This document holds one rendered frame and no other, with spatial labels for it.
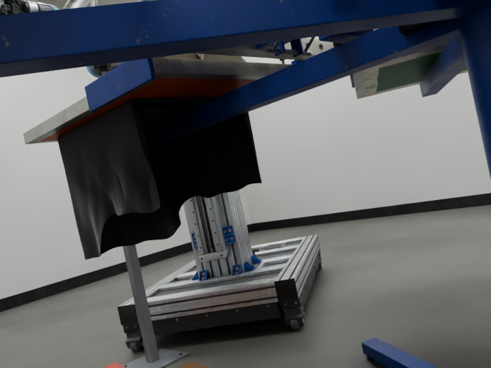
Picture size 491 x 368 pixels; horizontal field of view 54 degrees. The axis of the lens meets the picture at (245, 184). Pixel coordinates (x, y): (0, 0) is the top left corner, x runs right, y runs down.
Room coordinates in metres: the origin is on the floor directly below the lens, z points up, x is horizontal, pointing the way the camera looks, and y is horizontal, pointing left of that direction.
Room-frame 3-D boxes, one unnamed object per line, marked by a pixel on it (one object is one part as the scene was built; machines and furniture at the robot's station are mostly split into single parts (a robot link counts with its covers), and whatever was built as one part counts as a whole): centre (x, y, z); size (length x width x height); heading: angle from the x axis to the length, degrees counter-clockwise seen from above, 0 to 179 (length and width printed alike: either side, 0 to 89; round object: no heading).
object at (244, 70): (1.57, 0.22, 0.97); 0.79 x 0.58 x 0.04; 46
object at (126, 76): (1.21, 0.25, 0.98); 0.30 x 0.05 x 0.07; 46
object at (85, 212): (1.47, 0.41, 0.74); 0.46 x 0.04 x 0.42; 46
